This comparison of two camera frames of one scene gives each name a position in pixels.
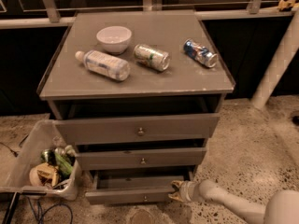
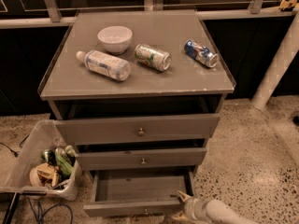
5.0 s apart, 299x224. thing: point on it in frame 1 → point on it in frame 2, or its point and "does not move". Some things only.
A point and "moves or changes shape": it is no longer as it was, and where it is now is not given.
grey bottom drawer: x=135 y=187 moves or changes shape
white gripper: x=189 y=190 → x=192 y=207
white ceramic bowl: x=114 y=39 does not move
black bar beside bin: x=10 y=209 does not move
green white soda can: x=153 y=58 does not move
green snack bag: x=64 y=164 does not move
